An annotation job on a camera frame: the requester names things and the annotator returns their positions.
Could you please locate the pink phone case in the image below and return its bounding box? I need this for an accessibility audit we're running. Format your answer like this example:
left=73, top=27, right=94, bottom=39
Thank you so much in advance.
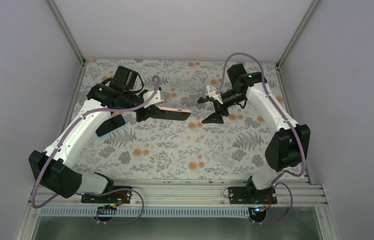
left=158, top=106, right=192, bottom=112

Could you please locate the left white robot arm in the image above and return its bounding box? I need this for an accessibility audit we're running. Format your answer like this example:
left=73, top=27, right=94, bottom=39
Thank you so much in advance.
left=28, top=66, right=161, bottom=208

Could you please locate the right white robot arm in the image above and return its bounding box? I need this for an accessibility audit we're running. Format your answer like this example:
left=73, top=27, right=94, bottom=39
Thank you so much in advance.
left=197, top=64, right=311, bottom=204

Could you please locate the phone in light blue case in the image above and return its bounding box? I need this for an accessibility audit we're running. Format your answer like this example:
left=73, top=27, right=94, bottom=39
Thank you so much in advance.
left=95, top=114, right=127, bottom=138

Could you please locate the floral patterned table mat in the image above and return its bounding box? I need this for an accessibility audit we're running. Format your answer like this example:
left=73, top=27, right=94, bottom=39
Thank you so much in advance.
left=54, top=58, right=307, bottom=181

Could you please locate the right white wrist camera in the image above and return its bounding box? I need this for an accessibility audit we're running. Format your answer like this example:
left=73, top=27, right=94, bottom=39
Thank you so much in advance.
left=204, top=85, right=223, bottom=105

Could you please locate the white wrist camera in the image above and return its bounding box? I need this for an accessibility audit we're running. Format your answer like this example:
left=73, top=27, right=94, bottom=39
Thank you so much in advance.
left=204, top=85, right=223, bottom=105
left=142, top=90, right=167, bottom=108

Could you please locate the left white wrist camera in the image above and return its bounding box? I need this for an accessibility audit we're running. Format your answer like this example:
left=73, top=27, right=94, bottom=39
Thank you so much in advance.
left=142, top=90, right=167, bottom=108

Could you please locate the right aluminium corner post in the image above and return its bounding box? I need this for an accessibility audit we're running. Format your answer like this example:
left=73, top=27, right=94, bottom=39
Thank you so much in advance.
left=276, top=0, right=320, bottom=69

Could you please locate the aluminium corner post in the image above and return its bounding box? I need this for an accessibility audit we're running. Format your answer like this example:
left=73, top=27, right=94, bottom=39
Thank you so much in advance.
left=276, top=0, right=320, bottom=69
left=46, top=0, right=86, bottom=65

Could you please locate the left aluminium corner post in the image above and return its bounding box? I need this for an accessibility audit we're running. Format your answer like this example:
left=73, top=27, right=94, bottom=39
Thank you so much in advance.
left=46, top=0, right=86, bottom=65

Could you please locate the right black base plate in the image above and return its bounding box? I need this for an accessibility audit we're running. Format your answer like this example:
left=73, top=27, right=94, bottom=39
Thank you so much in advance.
left=228, top=186, right=278, bottom=205

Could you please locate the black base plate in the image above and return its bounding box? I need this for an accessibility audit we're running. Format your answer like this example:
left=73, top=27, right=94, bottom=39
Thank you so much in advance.
left=228, top=186, right=278, bottom=205
left=80, top=186, right=132, bottom=205

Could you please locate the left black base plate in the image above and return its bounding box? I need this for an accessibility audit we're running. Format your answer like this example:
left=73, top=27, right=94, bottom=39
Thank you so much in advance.
left=80, top=186, right=132, bottom=205

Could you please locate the slotted grey cable duct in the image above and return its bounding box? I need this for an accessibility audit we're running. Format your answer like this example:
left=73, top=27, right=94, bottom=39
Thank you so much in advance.
left=40, top=206, right=251, bottom=219

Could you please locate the aluminium mounting rail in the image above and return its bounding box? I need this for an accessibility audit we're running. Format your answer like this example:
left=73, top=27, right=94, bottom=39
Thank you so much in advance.
left=27, top=180, right=328, bottom=209

